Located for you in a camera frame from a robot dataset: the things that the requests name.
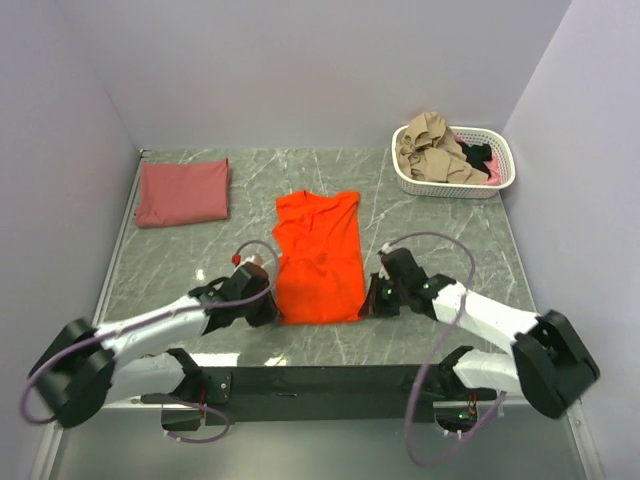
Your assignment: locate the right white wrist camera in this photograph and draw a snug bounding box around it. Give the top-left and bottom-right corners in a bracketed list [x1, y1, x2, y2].
[378, 242, 394, 280]

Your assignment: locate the orange t-shirt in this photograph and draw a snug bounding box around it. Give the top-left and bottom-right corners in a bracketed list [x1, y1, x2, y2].
[273, 190, 365, 325]

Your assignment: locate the black garment in basket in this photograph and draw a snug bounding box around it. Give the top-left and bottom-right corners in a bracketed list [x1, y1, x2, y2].
[457, 141, 493, 177]

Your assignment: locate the folded pink t-shirt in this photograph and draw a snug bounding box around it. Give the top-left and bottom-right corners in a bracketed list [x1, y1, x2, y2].
[135, 159, 231, 228]

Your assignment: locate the purple cable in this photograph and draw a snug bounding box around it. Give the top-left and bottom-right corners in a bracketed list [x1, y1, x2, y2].
[18, 239, 285, 426]
[382, 230, 507, 467]

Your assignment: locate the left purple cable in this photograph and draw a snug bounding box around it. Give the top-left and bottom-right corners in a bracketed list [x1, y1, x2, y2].
[18, 239, 285, 426]

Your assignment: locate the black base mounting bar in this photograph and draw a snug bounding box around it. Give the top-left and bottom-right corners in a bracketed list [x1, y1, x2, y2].
[139, 364, 499, 426]

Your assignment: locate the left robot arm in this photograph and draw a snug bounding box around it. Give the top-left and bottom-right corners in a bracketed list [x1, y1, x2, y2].
[29, 261, 278, 428]

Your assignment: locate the pink garment in basket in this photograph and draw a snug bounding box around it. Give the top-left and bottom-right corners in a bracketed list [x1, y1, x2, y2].
[485, 158, 502, 187]

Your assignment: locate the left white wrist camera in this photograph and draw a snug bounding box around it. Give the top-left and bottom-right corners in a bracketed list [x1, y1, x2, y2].
[232, 253, 264, 267]

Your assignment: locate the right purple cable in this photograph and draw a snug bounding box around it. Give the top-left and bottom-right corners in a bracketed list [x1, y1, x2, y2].
[382, 230, 507, 467]

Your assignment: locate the beige crumpled t-shirt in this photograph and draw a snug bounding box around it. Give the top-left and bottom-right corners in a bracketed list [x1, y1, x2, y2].
[395, 112, 488, 185]

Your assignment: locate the white plastic laundry basket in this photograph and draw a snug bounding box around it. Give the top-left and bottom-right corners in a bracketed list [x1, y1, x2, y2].
[390, 124, 517, 200]

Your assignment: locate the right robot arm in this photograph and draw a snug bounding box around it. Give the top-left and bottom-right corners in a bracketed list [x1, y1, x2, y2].
[360, 248, 601, 419]

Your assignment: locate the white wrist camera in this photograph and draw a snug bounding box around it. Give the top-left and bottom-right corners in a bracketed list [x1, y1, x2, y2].
[232, 253, 264, 267]
[378, 242, 394, 280]

